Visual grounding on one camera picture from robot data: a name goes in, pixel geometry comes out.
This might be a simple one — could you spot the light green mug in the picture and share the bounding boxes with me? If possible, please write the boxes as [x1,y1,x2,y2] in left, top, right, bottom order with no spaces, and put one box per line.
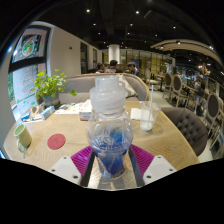
[13,123,33,159]

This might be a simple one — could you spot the white and orange box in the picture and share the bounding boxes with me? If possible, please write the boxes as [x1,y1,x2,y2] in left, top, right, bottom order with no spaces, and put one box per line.
[78,99,93,122]

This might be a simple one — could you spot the light blue carton box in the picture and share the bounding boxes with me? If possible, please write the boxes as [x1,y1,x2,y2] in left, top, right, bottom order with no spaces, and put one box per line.
[39,105,56,121]

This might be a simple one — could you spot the group of round-backed chairs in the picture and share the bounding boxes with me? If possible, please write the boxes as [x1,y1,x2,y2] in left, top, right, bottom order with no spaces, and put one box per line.
[144,68,224,148]

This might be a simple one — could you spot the small blue and white box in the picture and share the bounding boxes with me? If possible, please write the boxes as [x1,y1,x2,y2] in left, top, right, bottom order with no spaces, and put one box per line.
[20,113,32,123]

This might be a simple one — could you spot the clear plastic cup with straw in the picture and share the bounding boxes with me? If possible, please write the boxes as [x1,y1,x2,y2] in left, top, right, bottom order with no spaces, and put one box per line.
[139,84,162,132]

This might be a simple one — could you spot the person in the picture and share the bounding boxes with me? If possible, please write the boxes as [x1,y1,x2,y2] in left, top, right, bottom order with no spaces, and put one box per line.
[95,62,107,74]
[126,61,141,78]
[105,59,123,74]

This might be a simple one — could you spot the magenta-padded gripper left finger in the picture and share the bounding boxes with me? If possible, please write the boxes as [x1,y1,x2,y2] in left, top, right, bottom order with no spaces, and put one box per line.
[48,145,98,188]

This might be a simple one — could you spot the printed white paper sheets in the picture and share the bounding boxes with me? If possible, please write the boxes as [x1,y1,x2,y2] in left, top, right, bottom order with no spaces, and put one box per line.
[54,102,88,116]

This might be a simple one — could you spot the grey tufted chair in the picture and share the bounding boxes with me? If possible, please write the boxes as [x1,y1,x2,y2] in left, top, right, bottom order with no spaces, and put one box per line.
[161,106,209,157]

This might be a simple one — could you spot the green potted plant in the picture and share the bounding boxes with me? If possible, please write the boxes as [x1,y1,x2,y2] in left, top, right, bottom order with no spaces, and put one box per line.
[30,68,78,108]

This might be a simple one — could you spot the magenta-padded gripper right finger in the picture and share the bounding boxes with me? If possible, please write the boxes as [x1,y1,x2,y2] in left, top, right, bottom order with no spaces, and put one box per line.
[128,144,178,188]

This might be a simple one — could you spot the flat round red coaster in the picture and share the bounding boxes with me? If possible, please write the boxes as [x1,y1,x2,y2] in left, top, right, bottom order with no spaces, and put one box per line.
[46,133,67,151]

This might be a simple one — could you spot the clear bottle with blue label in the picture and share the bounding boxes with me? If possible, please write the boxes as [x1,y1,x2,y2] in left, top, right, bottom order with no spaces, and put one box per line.
[85,75,134,179]

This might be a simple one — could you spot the white paper napkin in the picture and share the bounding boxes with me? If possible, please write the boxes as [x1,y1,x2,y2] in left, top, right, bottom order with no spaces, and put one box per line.
[129,107,143,121]

